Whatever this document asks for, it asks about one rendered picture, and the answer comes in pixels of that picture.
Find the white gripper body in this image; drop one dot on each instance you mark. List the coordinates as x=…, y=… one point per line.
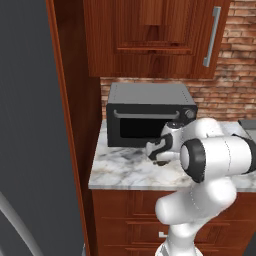
x=151, y=147

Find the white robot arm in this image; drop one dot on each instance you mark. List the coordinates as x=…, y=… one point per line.
x=213, y=156

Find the dark grey fridge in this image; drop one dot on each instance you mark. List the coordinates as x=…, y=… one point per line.
x=33, y=100

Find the wooden drawer front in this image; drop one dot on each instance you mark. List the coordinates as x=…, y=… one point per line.
x=133, y=204
x=133, y=233

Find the grey microwave knob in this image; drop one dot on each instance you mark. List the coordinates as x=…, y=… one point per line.
x=190, y=114

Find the black microwave oven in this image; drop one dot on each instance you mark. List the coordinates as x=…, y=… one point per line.
x=146, y=96

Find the tall wooden side panel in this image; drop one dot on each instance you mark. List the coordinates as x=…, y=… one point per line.
x=78, y=100

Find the grey hob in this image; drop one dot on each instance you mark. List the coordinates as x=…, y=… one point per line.
x=248, y=126

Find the wooden wall cupboard door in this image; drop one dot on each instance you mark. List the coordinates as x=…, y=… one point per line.
x=150, y=36

